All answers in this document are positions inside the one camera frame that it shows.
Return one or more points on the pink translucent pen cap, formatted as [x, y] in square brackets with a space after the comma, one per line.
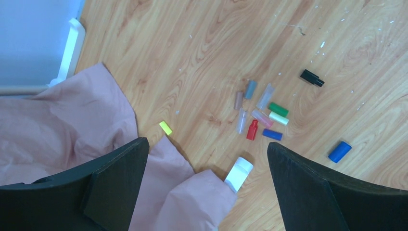
[262, 118]

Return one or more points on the yellow pen cap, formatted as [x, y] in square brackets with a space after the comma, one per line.
[166, 128]

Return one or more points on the white clothes rack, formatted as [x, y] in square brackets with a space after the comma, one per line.
[241, 168]

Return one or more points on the blue pen cap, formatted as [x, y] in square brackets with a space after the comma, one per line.
[339, 151]

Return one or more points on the red pen cap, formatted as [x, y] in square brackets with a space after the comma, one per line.
[252, 131]

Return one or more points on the pale green pen cap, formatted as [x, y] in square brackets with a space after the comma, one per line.
[278, 118]

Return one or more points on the black pen cap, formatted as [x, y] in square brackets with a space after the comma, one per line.
[312, 78]

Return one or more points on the purple pen cap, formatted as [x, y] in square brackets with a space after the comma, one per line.
[272, 134]

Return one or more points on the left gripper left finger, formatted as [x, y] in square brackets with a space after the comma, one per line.
[99, 195]

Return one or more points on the clear translucent pen cap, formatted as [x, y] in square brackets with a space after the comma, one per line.
[241, 122]

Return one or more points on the pink cloth shorts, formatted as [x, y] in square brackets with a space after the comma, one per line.
[87, 116]

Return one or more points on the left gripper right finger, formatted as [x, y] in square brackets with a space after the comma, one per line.
[313, 197]

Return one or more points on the brown translucent pen cap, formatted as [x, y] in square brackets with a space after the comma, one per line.
[238, 100]

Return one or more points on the grey pen cap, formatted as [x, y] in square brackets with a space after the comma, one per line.
[250, 89]

